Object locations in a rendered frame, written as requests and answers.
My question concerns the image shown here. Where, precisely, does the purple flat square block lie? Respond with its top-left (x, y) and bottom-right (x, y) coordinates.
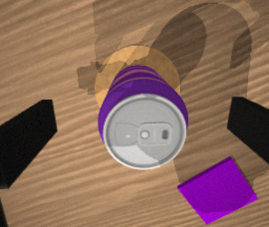
top-left (177, 156), bottom-right (258, 225)

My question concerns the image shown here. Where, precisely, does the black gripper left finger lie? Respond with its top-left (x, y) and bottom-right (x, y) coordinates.
top-left (0, 100), bottom-right (58, 189)

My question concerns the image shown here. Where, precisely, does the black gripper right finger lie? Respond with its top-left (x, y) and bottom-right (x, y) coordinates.
top-left (227, 97), bottom-right (269, 164)

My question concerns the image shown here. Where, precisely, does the tan round flat disc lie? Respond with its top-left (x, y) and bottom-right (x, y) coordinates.
top-left (95, 45), bottom-right (180, 108)

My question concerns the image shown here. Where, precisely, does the purple drink can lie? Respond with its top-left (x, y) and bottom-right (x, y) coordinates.
top-left (98, 65), bottom-right (188, 170)

